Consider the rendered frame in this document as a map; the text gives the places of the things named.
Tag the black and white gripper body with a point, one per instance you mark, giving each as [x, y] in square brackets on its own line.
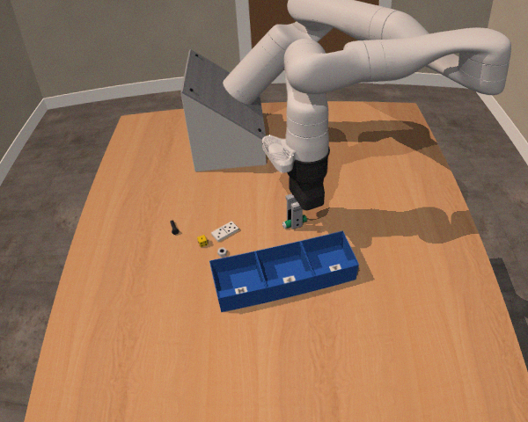
[310, 158]

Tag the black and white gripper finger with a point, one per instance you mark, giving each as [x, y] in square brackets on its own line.
[290, 199]
[296, 215]

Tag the white domino tile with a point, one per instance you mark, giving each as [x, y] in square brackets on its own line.
[224, 231]

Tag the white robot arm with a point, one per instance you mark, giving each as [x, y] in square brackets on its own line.
[380, 54]

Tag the blue three-compartment bin rack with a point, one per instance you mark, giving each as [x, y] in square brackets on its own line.
[283, 271]

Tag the green battery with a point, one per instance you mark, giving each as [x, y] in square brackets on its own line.
[287, 224]

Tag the yellow die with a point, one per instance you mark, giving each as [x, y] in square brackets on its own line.
[202, 241]

